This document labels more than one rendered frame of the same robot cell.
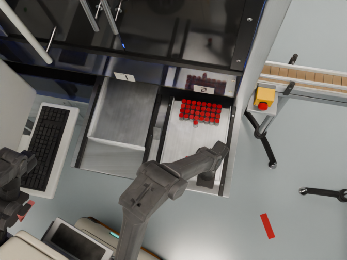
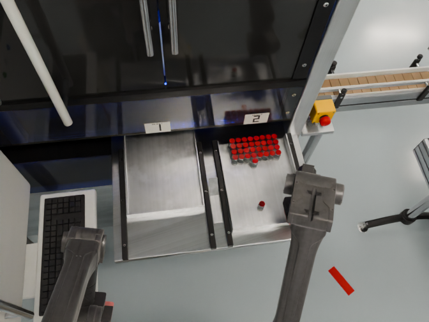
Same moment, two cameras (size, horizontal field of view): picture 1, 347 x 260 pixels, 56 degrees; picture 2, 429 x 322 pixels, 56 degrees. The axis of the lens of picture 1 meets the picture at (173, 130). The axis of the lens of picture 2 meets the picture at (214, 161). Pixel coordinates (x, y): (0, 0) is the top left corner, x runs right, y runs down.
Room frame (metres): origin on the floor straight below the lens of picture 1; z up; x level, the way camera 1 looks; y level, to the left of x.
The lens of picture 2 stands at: (-0.03, 0.40, 2.19)
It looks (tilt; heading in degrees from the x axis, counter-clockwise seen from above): 62 degrees down; 326
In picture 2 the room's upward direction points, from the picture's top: 6 degrees clockwise
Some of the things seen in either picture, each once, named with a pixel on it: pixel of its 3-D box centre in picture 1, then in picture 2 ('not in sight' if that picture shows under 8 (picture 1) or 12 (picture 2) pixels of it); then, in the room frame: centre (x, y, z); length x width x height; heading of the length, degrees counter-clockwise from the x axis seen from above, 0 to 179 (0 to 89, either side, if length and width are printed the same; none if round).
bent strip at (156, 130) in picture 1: (154, 144); (216, 200); (0.39, 0.09, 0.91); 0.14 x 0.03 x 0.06; 159
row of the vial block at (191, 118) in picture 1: (199, 119); (256, 157); (0.47, -0.12, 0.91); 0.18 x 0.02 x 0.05; 70
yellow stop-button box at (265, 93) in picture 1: (264, 95); (321, 109); (0.49, -0.40, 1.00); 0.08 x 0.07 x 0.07; 159
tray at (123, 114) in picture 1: (125, 107); (162, 167); (0.59, 0.20, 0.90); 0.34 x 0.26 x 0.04; 159
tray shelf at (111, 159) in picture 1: (159, 129); (212, 183); (0.47, 0.06, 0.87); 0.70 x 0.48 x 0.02; 69
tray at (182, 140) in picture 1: (195, 139); (260, 180); (0.39, -0.09, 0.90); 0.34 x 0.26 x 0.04; 160
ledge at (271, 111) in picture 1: (263, 99); (313, 118); (0.52, -0.43, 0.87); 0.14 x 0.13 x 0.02; 159
